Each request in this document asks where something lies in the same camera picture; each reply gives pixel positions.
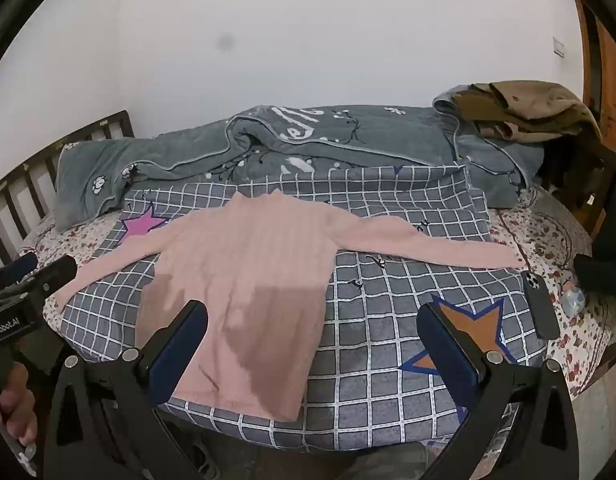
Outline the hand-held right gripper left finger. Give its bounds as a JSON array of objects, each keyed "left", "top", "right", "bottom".
[{"left": 40, "top": 300, "right": 211, "bottom": 480}]

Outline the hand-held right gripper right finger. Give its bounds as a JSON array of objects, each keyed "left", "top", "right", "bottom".
[{"left": 417, "top": 302, "right": 581, "bottom": 480}]

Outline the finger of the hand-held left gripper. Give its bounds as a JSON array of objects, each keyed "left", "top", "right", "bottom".
[
  {"left": 0, "top": 251, "right": 39, "bottom": 286},
  {"left": 18, "top": 255, "right": 79, "bottom": 311}
]

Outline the pink ribbed sweater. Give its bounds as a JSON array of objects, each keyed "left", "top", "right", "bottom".
[{"left": 53, "top": 191, "right": 526, "bottom": 423}]

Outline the brown clothes pile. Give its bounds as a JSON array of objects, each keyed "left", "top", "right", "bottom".
[{"left": 453, "top": 81, "right": 603, "bottom": 143}]

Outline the person's left hand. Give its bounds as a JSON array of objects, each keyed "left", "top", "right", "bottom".
[{"left": 0, "top": 360, "right": 39, "bottom": 448}]

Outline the dark wooden headboard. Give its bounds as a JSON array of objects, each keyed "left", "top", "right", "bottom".
[{"left": 0, "top": 110, "right": 136, "bottom": 273}]

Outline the grey checked star blanket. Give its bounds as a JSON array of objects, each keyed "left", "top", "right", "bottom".
[{"left": 60, "top": 162, "right": 546, "bottom": 466}]

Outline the black smartphone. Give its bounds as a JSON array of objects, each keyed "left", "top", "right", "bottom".
[{"left": 522, "top": 270, "right": 561, "bottom": 341}]

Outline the clear plastic bottle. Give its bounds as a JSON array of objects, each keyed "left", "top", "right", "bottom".
[{"left": 559, "top": 287, "right": 586, "bottom": 318}]

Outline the black garment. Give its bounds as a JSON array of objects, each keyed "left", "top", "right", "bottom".
[{"left": 572, "top": 175, "right": 616, "bottom": 306}]

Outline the grey-green printed quilt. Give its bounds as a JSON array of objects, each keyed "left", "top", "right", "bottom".
[{"left": 55, "top": 104, "right": 546, "bottom": 233}]

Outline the brown wooden door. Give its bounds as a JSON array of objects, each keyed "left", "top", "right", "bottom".
[{"left": 572, "top": 0, "right": 616, "bottom": 151}]

